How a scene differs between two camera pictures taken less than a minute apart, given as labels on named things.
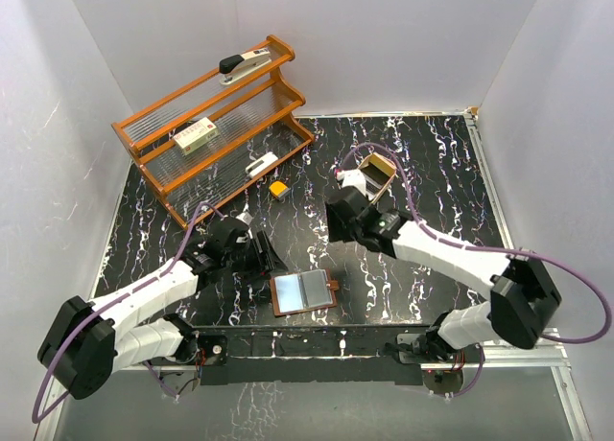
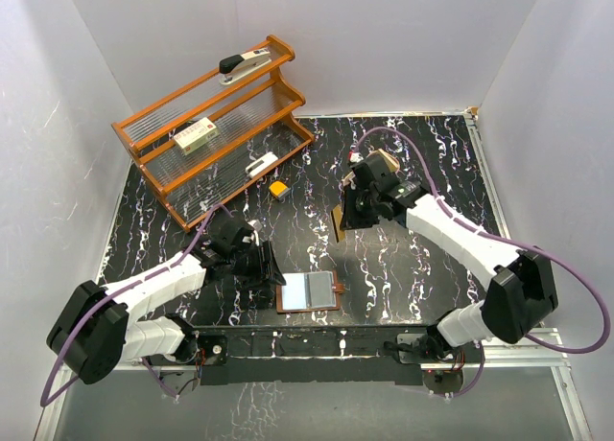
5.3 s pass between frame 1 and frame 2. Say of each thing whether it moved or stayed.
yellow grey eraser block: stayed
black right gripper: moved
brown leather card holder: stayed
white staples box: stayed
